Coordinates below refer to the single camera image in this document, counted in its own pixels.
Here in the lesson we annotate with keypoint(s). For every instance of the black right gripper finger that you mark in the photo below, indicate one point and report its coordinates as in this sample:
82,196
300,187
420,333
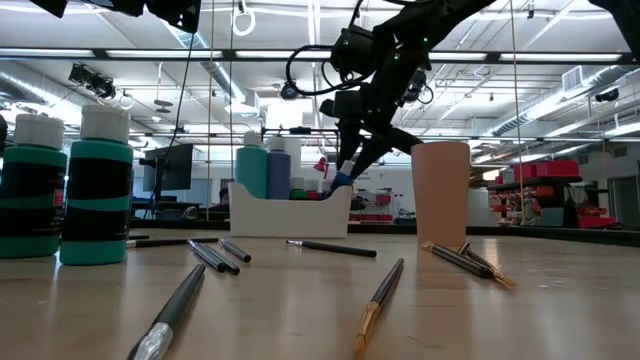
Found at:
380,147
350,147

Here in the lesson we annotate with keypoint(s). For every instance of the small blue paint bottle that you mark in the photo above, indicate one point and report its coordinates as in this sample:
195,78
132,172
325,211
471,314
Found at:
342,181

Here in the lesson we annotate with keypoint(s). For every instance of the small green paint bottle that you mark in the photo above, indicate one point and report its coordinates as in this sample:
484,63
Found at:
298,194

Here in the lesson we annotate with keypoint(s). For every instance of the large periwinkle blue paint bottle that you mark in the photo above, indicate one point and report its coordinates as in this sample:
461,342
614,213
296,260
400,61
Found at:
278,172

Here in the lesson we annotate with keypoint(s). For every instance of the orange plastic cup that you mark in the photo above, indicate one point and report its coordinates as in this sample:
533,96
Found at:
440,195

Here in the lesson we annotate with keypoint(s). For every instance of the white plastic caddy tray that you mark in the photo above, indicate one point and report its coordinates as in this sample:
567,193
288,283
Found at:
285,217

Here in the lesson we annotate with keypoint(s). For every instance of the large teal paint bottle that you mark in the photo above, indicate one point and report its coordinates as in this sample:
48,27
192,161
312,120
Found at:
251,170

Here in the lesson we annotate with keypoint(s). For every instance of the small teal paint bottle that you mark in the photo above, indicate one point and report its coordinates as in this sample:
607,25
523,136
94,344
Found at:
30,200
95,200

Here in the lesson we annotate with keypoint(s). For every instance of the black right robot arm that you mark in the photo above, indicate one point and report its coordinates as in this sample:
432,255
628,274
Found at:
425,20

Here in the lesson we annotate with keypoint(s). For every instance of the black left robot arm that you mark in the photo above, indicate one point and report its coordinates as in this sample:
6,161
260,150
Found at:
175,12

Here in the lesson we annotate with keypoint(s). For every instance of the red desk lamp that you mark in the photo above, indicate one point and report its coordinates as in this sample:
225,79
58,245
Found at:
320,165

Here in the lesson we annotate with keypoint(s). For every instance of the person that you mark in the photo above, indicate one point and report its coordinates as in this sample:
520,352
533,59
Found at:
223,197

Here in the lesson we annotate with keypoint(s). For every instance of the black overhead rig beam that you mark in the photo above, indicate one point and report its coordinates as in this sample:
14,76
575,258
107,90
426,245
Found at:
228,54

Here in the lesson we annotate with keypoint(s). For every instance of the shelf with red bins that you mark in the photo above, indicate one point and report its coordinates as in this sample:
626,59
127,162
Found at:
555,168

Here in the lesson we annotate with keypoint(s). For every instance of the black computer monitor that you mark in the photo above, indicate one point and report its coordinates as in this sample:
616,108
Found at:
172,167

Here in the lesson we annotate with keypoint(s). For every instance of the black monitor stand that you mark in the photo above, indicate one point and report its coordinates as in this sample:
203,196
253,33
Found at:
159,195

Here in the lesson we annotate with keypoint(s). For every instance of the black ceiling spotlight cluster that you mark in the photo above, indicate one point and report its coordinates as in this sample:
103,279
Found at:
100,86

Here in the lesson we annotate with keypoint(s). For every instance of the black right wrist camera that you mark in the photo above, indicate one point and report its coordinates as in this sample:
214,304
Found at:
352,50

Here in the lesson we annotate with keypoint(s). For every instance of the black overhead camera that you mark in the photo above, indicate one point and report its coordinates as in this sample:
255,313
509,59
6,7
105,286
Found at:
289,91

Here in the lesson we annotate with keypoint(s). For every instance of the silver ceiling air duct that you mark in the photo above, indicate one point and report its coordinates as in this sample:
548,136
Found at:
50,95
550,105

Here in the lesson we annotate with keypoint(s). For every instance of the black aluminium table frame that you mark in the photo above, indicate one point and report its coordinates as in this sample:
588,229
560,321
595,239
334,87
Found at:
550,234

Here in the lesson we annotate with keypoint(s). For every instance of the black ceiling camera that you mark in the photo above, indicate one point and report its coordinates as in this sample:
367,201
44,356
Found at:
606,95

